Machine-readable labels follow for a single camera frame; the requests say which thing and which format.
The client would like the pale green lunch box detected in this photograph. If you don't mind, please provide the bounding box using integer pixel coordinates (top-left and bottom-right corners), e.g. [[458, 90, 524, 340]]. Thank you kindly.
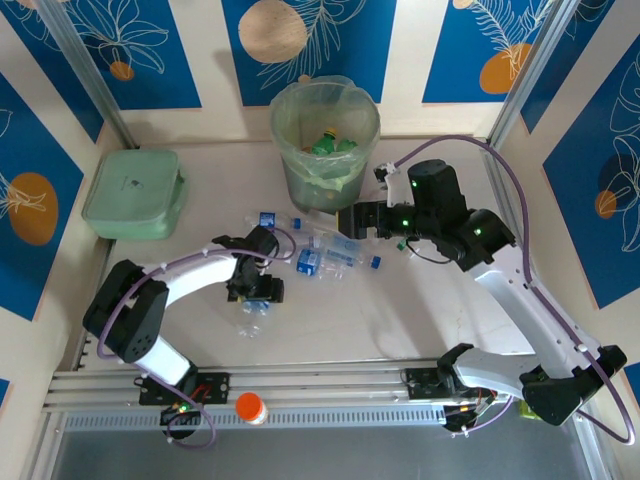
[[81, 148, 190, 241]]

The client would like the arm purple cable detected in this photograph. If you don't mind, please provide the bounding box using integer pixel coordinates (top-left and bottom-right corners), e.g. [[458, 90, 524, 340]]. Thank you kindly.
[[394, 134, 636, 446], [97, 227, 297, 361]]

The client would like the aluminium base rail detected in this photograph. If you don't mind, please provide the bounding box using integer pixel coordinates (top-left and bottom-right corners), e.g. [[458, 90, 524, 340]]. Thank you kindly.
[[44, 355, 544, 431]]

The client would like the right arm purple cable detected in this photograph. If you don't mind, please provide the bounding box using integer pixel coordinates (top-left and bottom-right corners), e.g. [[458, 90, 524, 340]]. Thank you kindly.
[[394, 134, 636, 446]]

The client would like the grey slotted cable duct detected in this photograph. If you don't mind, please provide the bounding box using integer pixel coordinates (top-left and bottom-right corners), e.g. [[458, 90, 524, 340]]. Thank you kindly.
[[62, 405, 449, 432]]

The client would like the blue-label bottle with white cap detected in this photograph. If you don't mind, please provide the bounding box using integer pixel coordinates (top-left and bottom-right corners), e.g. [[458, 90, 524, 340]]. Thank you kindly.
[[233, 297, 275, 340], [294, 247, 349, 282]]

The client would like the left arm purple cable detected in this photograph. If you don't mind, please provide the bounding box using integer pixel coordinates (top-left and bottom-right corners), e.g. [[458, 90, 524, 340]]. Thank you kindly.
[[97, 227, 297, 361]]

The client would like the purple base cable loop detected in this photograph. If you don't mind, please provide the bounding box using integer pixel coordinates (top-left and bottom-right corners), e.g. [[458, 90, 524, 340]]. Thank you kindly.
[[164, 402, 220, 451], [443, 397, 516, 440]]

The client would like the green plastic bin liner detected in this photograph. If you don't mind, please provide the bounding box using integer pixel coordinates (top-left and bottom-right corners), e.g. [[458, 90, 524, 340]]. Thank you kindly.
[[270, 74, 382, 194]]

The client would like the large clear pale-label bottle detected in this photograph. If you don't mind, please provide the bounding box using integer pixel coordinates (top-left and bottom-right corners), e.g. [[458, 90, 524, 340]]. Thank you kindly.
[[317, 233, 384, 271]]

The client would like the blue-label bottle with blue cap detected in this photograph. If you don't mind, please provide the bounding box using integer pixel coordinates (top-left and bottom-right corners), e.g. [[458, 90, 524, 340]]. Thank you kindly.
[[243, 210, 303, 230]]

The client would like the grey mesh waste bin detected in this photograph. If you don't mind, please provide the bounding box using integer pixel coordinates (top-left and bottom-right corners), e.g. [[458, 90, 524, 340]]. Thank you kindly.
[[270, 74, 382, 214]]

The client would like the aluminium frame post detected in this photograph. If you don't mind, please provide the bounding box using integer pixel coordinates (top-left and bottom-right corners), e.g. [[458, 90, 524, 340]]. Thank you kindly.
[[35, 0, 142, 150], [485, 0, 585, 151]]

